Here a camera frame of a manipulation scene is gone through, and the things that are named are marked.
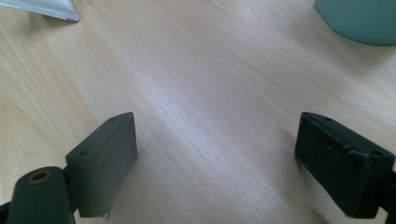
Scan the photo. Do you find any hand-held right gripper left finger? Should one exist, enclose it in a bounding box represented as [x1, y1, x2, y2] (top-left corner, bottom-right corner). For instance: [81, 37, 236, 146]
[64, 111, 139, 219]

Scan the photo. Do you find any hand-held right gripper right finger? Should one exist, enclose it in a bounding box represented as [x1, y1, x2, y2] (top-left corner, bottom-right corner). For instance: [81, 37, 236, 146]
[294, 111, 396, 219]

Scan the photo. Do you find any green round plate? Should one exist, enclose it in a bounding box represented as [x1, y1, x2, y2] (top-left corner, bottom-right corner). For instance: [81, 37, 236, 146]
[314, 0, 396, 47]

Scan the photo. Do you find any white plastic packet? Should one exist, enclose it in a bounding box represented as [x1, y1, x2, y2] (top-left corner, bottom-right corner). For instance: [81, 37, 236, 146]
[0, 0, 80, 23]

